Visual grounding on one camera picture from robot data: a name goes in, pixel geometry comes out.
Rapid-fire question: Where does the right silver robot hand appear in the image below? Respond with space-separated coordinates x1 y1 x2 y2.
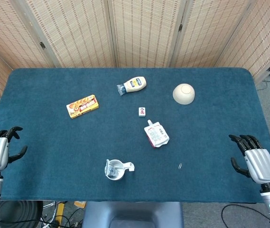
228 134 270 185

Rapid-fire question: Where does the blue white toothpaste tube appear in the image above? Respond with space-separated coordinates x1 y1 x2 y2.
104 159 118 179

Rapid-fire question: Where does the white toothbrush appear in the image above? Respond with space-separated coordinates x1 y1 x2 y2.
115 162 136 172

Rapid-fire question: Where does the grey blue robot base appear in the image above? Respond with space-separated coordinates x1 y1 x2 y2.
81 201 185 228

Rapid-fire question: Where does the black round stool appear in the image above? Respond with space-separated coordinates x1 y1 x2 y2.
0 200 62 228

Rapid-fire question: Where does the blue tablecloth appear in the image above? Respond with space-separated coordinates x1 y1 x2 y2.
0 67 270 204

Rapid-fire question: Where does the yellow curry box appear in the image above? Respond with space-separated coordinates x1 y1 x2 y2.
66 94 100 119

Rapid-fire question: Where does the beige upturned bowl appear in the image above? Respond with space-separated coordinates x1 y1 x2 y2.
172 83 196 105

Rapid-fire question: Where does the white red spout pouch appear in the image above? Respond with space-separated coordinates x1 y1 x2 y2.
144 119 170 148

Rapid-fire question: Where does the mayonnaise squeeze bottle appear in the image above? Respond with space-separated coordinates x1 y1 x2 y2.
116 76 147 96

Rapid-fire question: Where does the woven folding screen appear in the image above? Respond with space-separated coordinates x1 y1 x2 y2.
0 0 270 97

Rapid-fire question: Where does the black floor cable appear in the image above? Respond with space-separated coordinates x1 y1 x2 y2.
221 203 270 228

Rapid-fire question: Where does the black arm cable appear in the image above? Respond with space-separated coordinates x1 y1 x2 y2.
0 218 62 226

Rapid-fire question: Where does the white plastic cup with handle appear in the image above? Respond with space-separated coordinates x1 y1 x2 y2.
104 159 135 181

